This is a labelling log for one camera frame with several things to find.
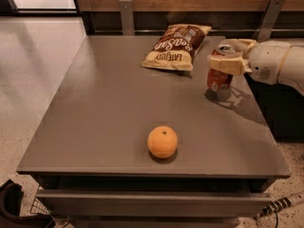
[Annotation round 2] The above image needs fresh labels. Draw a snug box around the black white striped cable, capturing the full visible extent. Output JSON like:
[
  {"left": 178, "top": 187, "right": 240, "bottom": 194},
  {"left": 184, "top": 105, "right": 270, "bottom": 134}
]
[{"left": 255, "top": 190, "right": 304, "bottom": 220}]

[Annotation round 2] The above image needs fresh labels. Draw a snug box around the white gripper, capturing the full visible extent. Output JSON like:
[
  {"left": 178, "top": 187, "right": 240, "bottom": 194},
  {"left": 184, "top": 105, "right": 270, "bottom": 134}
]
[{"left": 208, "top": 39, "right": 290, "bottom": 85}]

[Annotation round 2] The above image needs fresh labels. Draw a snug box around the right metal bracket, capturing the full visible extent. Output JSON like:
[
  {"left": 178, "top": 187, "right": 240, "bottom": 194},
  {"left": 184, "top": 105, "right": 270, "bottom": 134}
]
[{"left": 253, "top": 0, "right": 285, "bottom": 42}]

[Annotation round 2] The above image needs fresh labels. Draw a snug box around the left metal bracket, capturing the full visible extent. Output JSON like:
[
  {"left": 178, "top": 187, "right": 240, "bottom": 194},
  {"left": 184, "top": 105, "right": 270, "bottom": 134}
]
[{"left": 119, "top": 0, "right": 135, "bottom": 36}]

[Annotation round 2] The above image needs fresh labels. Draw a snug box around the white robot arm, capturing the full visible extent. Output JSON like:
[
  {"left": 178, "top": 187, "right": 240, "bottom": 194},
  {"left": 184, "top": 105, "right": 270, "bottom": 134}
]
[{"left": 207, "top": 39, "right": 304, "bottom": 95}]

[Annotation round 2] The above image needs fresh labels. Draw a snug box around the red coke can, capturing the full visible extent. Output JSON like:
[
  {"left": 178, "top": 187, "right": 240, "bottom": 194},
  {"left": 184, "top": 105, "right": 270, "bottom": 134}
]
[{"left": 207, "top": 44, "right": 236, "bottom": 91}]

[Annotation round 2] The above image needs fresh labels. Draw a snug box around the metal bracket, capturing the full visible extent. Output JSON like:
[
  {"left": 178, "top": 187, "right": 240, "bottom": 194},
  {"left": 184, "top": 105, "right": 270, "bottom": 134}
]
[
  {"left": 119, "top": 0, "right": 135, "bottom": 36},
  {"left": 253, "top": 0, "right": 285, "bottom": 42}
]

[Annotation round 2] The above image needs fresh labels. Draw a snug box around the brown yellow chip bag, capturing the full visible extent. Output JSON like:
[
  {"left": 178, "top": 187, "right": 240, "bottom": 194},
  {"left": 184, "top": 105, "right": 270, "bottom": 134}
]
[{"left": 142, "top": 24, "right": 211, "bottom": 71}]

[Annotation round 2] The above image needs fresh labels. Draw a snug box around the orange fruit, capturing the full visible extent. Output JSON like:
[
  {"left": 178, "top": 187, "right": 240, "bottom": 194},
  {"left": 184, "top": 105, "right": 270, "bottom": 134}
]
[{"left": 147, "top": 125, "right": 178, "bottom": 159}]

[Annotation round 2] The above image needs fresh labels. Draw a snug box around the wire basket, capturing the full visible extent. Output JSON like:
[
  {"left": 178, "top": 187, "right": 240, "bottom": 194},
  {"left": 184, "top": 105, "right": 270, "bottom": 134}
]
[{"left": 29, "top": 197, "right": 51, "bottom": 215}]

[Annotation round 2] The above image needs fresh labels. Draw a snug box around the grey cabinet drawer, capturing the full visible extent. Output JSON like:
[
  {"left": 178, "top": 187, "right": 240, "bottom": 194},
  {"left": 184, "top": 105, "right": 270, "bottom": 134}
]
[{"left": 36, "top": 190, "right": 270, "bottom": 218}]

